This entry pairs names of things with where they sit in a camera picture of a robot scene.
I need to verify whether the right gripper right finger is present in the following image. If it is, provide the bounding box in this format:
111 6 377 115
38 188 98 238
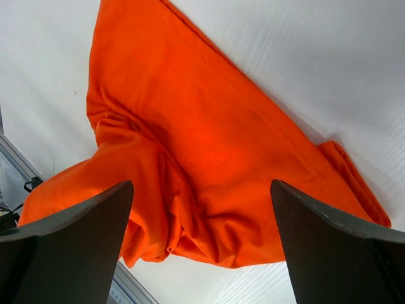
270 180 404 303

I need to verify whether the aluminium mounting rail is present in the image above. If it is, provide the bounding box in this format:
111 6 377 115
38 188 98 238
0 104 159 304

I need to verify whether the orange t-shirt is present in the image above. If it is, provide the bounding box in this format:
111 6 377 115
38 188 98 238
20 1 391 269

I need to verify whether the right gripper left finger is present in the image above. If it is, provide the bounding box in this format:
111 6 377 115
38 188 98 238
1 180 134 303

